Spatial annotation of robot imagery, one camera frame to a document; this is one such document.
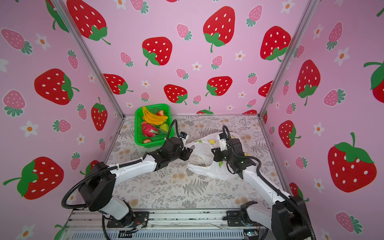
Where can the yellow fake banana bunch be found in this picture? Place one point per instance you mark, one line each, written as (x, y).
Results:
(153, 119)

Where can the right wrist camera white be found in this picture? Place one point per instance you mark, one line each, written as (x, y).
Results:
(222, 141)

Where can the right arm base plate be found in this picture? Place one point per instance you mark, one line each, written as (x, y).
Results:
(240, 218)

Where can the green plastic basket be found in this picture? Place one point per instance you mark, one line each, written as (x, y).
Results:
(153, 125)

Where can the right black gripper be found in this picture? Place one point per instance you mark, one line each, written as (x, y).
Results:
(218, 154)

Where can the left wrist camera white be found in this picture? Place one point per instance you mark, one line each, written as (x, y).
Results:
(184, 137)

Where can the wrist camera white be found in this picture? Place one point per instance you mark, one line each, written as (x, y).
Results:
(222, 141)
(184, 137)

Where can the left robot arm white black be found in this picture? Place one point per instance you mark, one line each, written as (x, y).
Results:
(97, 191)

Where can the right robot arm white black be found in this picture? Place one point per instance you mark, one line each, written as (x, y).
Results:
(287, 216)

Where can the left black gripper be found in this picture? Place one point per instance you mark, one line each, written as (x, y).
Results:
(185, 153)

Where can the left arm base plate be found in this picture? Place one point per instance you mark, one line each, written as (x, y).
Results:
(130, 221)

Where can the white lemon print plastic bag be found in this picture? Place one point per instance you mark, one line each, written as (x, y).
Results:
(207, 167)

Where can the red fake dragon fruit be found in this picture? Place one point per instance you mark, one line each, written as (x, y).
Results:
(149, 130)

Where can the aluminium front rail frame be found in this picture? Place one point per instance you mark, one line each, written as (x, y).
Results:
(163, 224)

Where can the green fake pear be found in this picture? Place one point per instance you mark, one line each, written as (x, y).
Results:
(164, 127)

